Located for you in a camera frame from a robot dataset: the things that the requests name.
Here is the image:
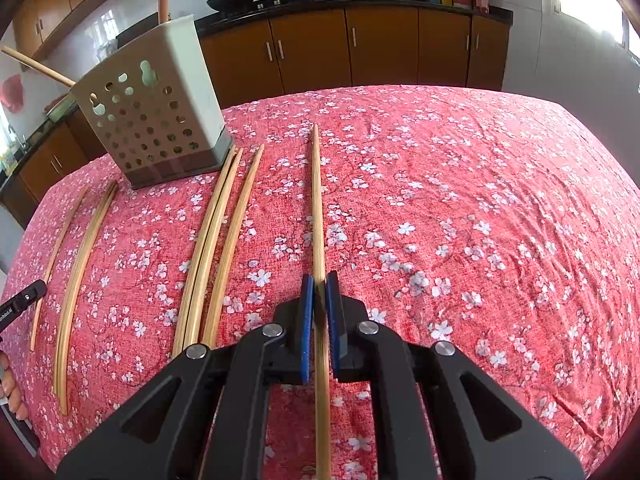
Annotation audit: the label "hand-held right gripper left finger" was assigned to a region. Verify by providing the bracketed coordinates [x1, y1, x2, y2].
[55, 274, 321, 480]

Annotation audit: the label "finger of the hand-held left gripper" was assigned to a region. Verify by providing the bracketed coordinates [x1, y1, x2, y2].
[0, 280, 48, 331]

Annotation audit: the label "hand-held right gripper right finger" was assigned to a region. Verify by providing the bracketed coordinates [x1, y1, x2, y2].
[325, 271, 586, 480]

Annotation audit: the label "white perforated utensil holder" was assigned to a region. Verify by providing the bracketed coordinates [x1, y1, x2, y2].
[69, 16, 235, 190]

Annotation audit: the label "person's left hand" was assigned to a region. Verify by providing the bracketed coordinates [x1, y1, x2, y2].
[0, 350, 28, 421]

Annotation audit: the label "red floral tablecloth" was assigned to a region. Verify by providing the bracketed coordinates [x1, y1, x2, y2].
[0, 84, 640, 480]

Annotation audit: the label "green basin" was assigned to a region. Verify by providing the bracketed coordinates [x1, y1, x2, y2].
[46, 94, 76, 123]

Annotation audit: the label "hanging red plastic bag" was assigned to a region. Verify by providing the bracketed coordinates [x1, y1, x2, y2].
[0, 74, 25, 108]

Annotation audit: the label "wooden base cabinets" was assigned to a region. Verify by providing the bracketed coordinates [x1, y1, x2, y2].
[0, 5, 511, 226]

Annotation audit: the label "gas stove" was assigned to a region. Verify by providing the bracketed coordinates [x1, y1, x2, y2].
[252, 0, 321, 10]

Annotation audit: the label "black kitchen countertop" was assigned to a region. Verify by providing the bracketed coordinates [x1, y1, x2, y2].
[0, 0, 514, 191]

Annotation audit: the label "bright window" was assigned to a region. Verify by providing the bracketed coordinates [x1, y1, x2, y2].
[547, 0, 640, 66]

